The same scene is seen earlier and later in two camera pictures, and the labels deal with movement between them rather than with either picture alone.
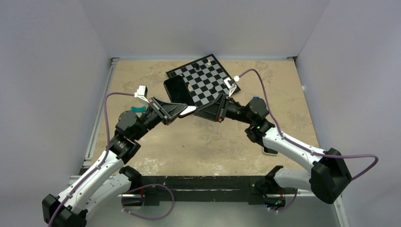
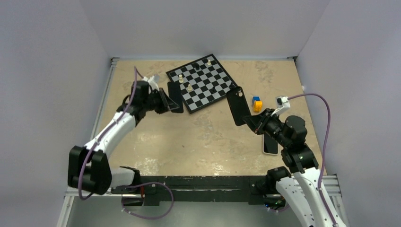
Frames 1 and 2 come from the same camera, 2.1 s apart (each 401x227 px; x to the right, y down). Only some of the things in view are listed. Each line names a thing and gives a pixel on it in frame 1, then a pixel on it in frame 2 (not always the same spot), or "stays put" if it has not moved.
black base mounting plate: [255, 189] stays put
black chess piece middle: [213, 90] stays put
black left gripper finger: [171, 109] → [170, 104]
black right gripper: [217, 110] → [257, 122]
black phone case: [189, 109] → [239, 105]
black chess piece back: [196, 65] stays put
